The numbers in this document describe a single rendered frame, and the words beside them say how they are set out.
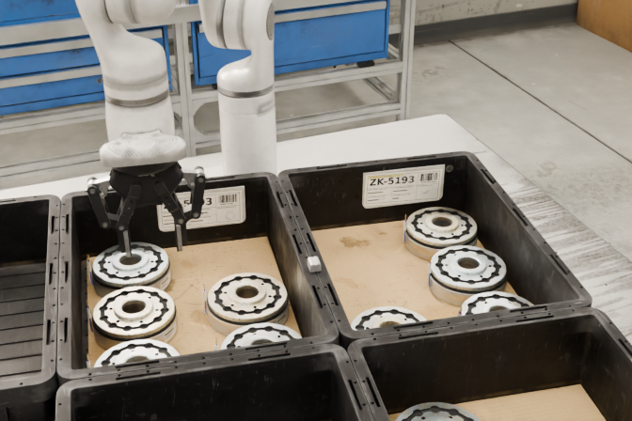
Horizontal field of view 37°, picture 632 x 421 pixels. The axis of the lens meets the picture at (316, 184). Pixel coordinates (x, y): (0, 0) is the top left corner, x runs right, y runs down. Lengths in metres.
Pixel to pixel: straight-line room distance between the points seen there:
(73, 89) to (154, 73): 2.11
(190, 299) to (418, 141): 0.84
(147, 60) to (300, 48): 2.29
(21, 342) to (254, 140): 0.52
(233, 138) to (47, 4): 1.57
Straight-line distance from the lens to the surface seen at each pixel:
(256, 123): 1.51
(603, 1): 4.73
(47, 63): 3.08
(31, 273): 1.36
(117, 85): 1.02
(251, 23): 1.44
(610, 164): 3.52
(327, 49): 3.32
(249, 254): 1.34
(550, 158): 3.51
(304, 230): 1.20
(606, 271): 1.61
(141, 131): 1.04
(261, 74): 1.48
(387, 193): 1.39
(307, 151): 1.91
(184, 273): 1.31
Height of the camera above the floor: 1.56
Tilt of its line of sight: 29 degrees down
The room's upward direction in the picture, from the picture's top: straight up
